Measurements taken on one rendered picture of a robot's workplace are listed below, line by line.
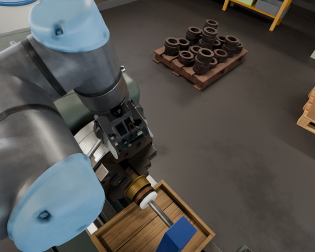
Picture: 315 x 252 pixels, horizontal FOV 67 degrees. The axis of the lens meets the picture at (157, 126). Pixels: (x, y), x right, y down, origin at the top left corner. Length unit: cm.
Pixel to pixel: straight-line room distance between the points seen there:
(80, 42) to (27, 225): 18
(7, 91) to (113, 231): 79
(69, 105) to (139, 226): 52
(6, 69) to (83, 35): 9
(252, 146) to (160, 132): 97
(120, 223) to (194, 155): 148
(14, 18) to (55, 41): 280
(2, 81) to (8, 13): 278
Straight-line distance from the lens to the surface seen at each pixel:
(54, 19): 28
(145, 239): 98
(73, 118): 81
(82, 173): 20
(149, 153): 86
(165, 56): 326
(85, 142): 77
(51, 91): 30
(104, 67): 31
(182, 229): 77
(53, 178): 19
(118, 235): 98
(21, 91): 27
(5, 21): 312
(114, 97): 35
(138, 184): 79
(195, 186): 216
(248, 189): 235
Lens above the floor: 182
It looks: 47 degrees down
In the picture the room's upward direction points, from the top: 13 degrees clockwise
